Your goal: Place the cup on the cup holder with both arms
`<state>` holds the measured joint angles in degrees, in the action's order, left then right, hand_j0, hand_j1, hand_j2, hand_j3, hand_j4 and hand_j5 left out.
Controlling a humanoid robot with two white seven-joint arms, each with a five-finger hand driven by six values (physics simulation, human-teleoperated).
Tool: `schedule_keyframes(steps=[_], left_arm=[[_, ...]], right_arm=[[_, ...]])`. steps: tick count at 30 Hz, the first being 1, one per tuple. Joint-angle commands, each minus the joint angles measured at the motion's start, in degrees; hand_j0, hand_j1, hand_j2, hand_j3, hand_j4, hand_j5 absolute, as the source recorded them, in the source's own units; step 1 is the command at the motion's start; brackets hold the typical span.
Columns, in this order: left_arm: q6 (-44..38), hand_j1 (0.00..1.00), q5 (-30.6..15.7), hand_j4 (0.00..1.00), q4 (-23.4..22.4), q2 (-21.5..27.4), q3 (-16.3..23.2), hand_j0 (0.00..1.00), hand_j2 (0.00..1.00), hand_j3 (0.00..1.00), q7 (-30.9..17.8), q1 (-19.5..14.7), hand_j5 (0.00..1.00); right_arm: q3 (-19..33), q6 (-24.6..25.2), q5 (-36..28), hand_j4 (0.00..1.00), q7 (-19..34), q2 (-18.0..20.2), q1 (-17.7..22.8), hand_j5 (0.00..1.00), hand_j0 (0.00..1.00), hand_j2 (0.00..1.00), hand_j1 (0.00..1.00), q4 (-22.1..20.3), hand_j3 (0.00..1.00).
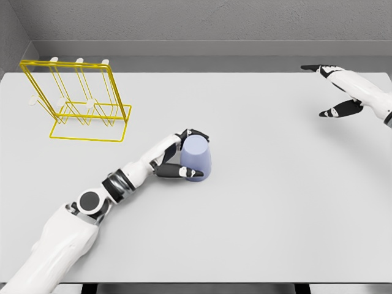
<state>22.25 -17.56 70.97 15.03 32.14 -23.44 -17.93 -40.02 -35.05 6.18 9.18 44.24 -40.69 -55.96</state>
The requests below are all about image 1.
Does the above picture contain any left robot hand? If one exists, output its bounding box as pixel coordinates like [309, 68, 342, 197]
[140, 128, 211, 179]

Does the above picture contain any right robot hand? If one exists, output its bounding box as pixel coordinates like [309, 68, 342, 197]
[300, 64, 375, 119]

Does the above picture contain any lavender plastic cup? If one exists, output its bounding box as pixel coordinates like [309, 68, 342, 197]
[179, 135, 213, 183]

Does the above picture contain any yellow wire cup holder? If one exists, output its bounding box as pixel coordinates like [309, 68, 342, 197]
[19, 56, 133, 143]

